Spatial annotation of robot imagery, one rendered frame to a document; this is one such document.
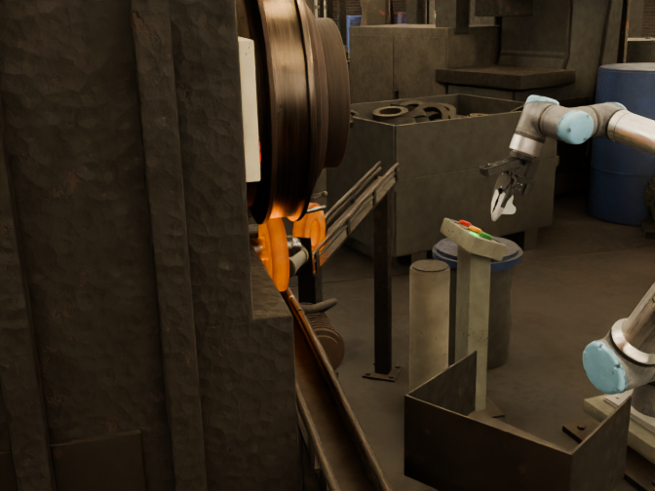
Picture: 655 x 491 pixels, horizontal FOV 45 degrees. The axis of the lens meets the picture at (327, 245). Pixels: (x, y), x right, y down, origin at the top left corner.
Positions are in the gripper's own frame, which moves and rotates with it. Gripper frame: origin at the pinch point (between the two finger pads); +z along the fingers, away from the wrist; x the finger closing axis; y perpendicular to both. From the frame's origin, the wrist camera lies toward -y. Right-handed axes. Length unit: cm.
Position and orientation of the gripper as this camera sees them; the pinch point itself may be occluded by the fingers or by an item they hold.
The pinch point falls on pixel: (492, 216)
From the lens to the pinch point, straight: 240.6
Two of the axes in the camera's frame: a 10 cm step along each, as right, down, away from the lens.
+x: -2.4, -2.8, 9.3
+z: -3.1, 9.3, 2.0
